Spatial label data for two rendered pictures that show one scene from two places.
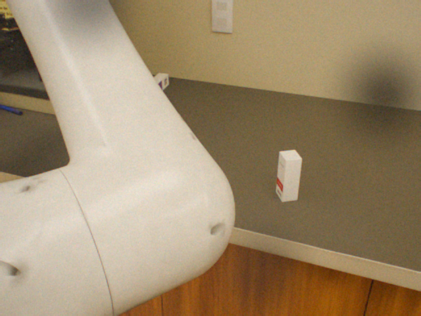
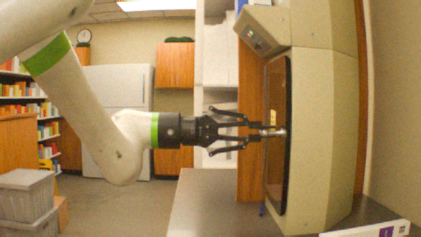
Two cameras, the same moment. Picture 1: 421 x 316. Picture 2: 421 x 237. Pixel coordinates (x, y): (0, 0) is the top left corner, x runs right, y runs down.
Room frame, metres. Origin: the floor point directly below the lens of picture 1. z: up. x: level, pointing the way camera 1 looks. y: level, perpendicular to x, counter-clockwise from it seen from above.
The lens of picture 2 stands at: (0.63, -0.38, 1.28)
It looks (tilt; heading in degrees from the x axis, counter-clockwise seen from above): 3 degrees down; 67
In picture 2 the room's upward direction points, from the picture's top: 1 degrees clockwise
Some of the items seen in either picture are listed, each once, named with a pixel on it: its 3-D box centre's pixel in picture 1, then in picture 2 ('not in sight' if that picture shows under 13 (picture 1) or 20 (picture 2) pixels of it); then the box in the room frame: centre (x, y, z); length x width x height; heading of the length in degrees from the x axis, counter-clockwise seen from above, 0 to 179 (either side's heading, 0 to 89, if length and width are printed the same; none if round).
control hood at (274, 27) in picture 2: not in sight; (257, 34); (1.15, 0.53, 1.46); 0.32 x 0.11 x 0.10; 69
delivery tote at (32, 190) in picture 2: not in sight; (25, 194); (0.24, 2.66, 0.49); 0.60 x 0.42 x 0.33; 69
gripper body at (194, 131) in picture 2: not in sight; (200, 131); (0.99, 0.54, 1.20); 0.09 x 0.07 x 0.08; 159
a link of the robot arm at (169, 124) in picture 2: not in sight; (170, 131); (0.92, 0.56, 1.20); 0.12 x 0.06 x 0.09; 69
